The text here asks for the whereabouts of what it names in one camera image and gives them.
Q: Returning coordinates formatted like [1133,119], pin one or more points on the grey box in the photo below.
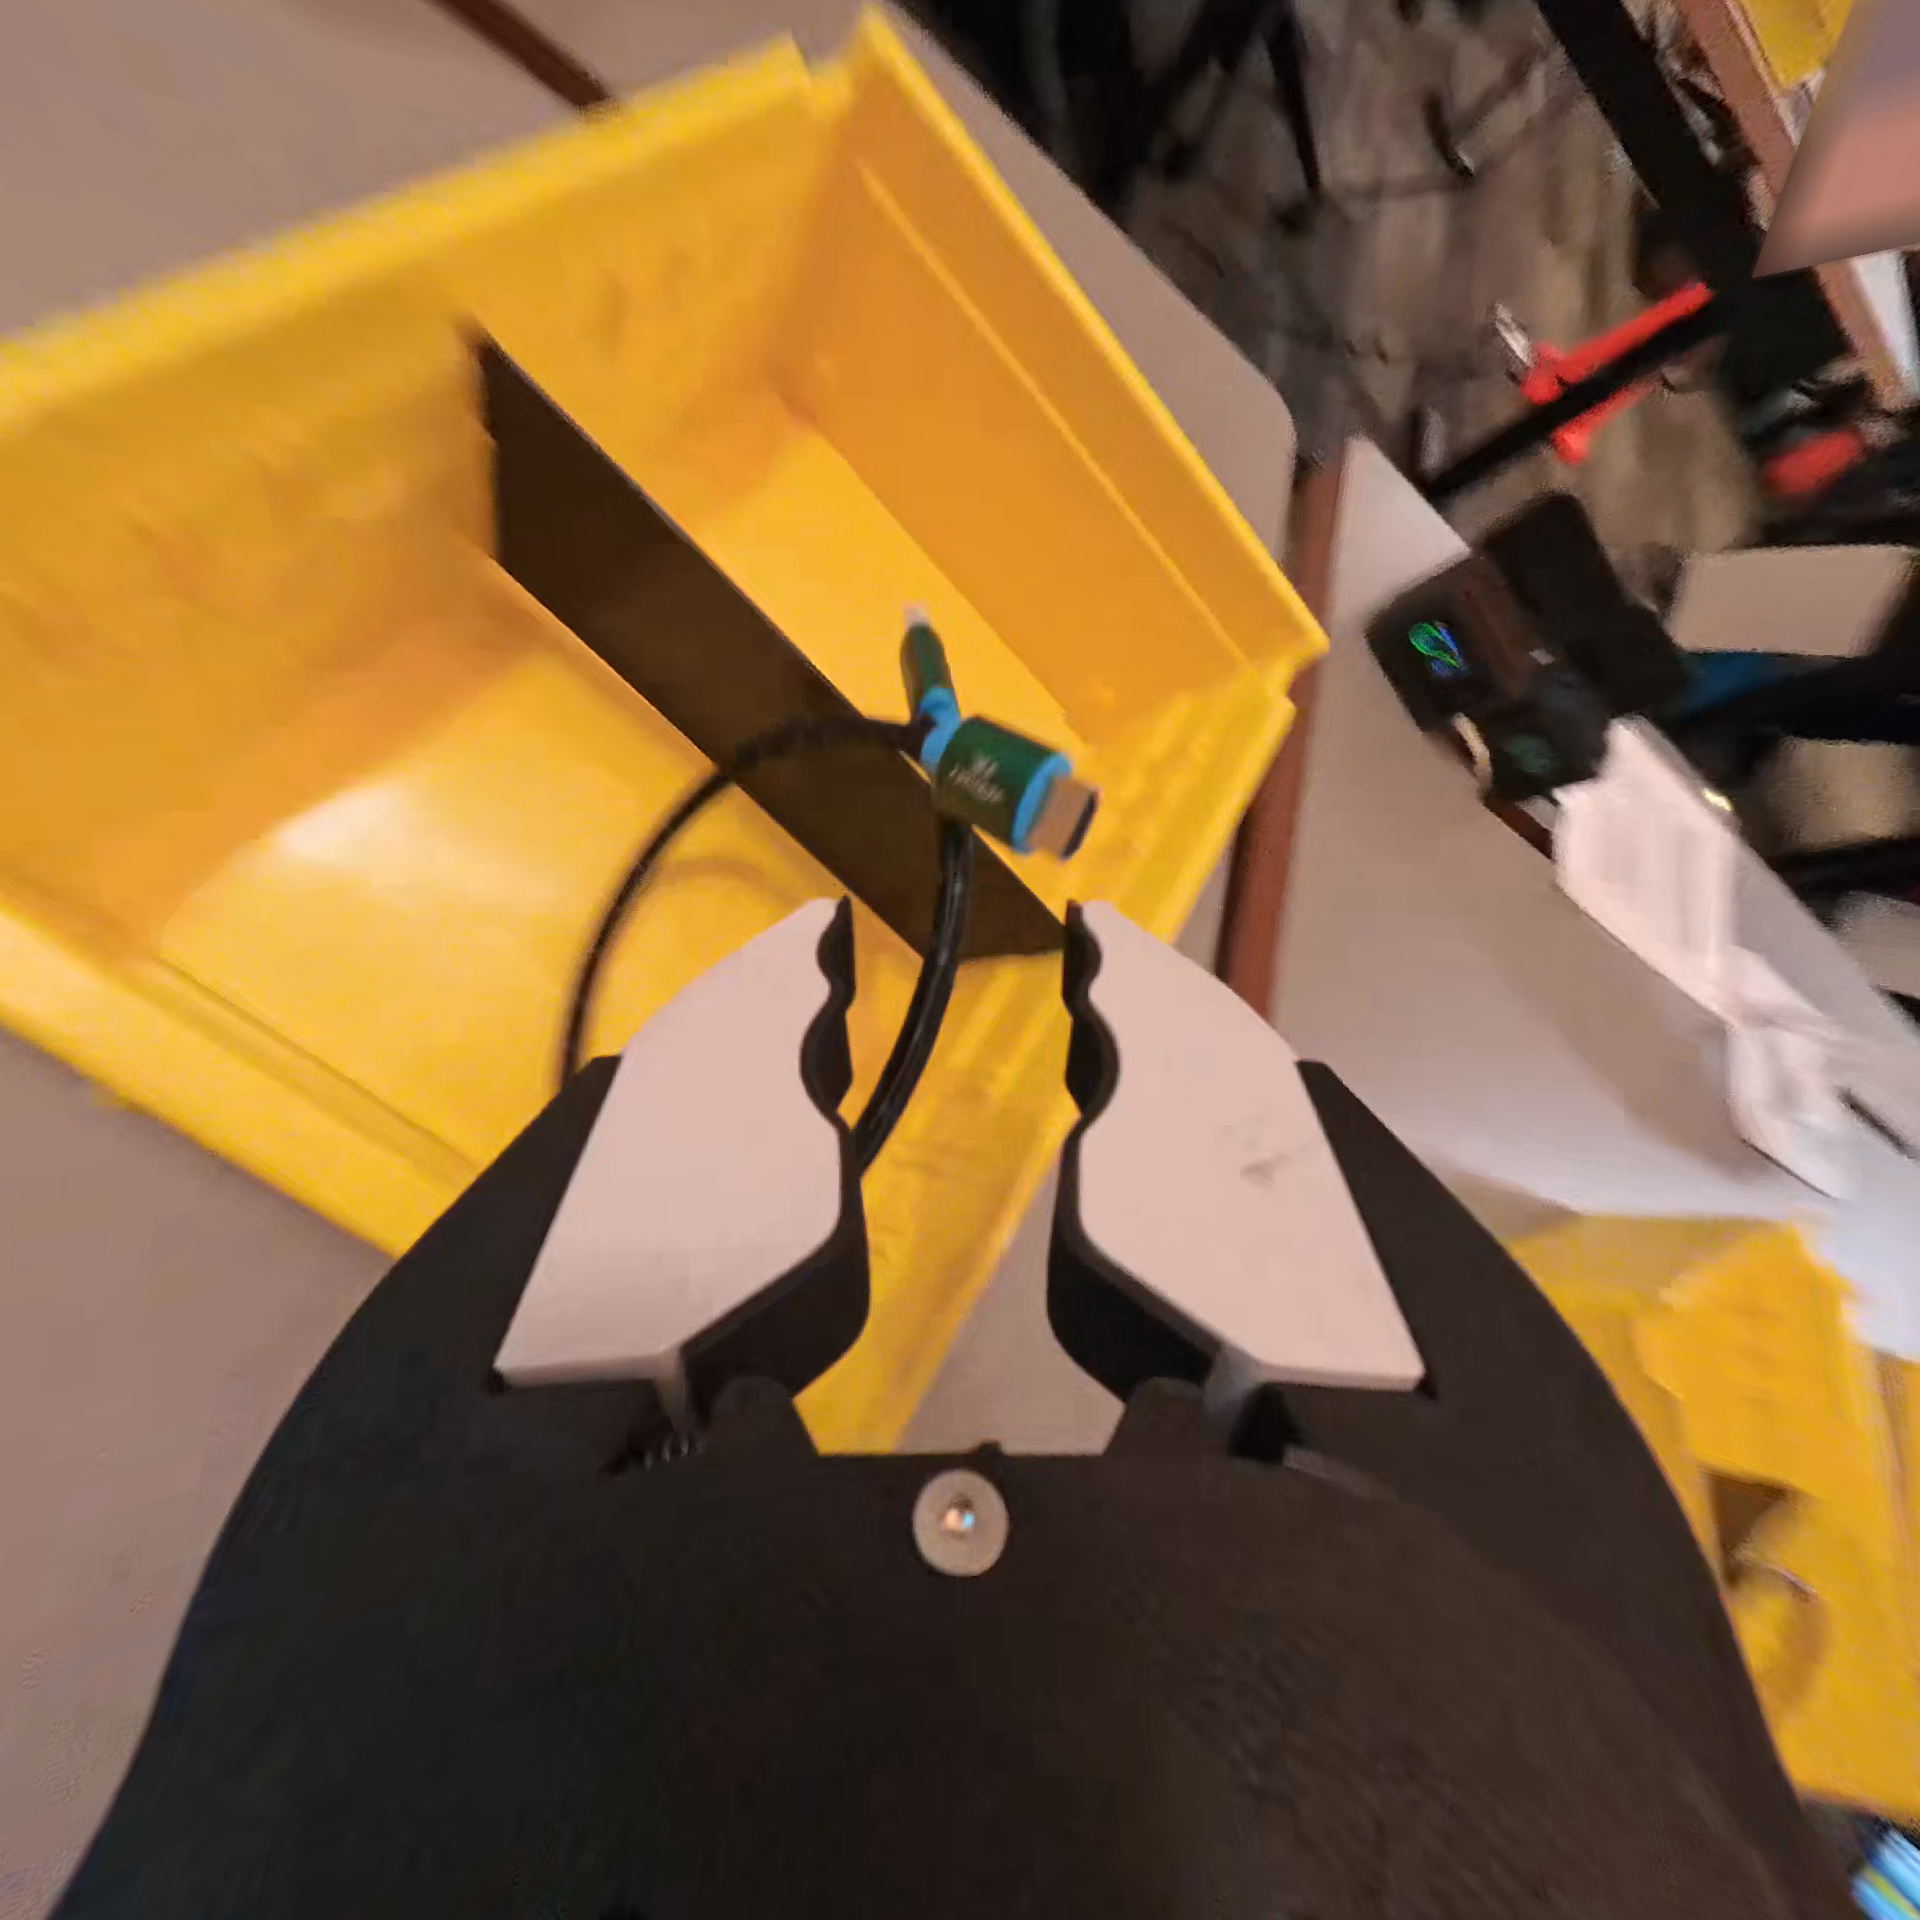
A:
[1785,600]

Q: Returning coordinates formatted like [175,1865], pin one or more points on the large yellow plastic bin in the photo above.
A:
[376,600]

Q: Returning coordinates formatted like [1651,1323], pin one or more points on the white paper sheet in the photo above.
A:
[1664,886]

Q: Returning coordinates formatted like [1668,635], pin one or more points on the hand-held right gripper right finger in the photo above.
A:
[1244,1185]

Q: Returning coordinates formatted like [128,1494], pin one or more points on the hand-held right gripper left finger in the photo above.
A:
[675,1171]

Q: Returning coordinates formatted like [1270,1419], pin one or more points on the black charging case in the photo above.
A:
[1540,751]
[1441,646]

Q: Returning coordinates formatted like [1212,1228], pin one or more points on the black bin divider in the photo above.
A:
[646,600]

